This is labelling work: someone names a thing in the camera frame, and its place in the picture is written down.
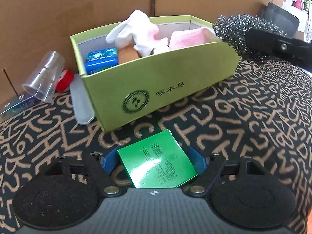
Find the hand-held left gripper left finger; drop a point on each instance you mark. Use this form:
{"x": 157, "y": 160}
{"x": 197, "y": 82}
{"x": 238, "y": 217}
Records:
{"x": 109, "y": 159}

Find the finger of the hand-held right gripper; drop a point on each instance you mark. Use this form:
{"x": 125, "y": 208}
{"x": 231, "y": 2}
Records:
{"x": 280, "y": 46}

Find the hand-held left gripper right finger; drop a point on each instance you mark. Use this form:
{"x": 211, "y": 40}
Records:
{"x": 196, "y": 160}

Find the small green box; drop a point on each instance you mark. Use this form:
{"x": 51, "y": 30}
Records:
{"x": 156, "y": 160}

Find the steel wool scrubber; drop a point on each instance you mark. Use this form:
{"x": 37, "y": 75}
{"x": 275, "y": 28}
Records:
{"x": 231, "y": 33}

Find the light green cardboard box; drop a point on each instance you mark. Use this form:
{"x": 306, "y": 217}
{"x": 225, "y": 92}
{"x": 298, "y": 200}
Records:
{"x": 158, "y": 85}

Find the pink cloth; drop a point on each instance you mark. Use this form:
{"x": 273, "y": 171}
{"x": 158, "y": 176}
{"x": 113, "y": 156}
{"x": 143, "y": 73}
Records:
{"x": 187, "y": 39}

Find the brown round object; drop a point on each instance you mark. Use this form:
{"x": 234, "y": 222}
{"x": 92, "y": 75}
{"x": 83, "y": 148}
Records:
{"x": 128, "y": 53}

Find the white plush toy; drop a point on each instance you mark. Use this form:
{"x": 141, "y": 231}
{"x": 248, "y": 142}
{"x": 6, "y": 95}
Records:
{"x": 136, "y": 31}

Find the black plastic device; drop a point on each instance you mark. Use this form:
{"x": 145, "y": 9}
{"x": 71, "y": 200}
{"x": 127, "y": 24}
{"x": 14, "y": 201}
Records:
{"x": 282, "y": 17}

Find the pink bottle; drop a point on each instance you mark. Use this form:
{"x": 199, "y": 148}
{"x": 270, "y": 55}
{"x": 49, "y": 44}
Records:
{"x": 299, "y": 2}

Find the translucent plastic case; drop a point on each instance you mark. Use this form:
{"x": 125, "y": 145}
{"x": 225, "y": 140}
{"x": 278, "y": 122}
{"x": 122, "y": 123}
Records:
{"x": 81, "y": 102}

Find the black letter-print cloth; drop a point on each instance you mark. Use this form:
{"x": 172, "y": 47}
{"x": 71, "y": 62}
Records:
{"x": 243, "y": 107}

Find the red tape roll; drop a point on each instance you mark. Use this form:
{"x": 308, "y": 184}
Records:
{"x": 64, "y": 80}

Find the blue box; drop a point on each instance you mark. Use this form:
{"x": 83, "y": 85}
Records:
{"x": 101, "y": 59}

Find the clear plastic cup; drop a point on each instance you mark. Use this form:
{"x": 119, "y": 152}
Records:
{"x": 42, "y": 78}

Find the dark iridescent box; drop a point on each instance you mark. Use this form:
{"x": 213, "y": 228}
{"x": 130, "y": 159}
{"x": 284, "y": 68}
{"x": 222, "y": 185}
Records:
{"x": 17, "y": 107}

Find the large brown cardboard sheet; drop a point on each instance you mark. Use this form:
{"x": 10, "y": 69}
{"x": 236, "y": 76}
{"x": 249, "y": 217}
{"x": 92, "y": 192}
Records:
{"x": 61, "y": 12}

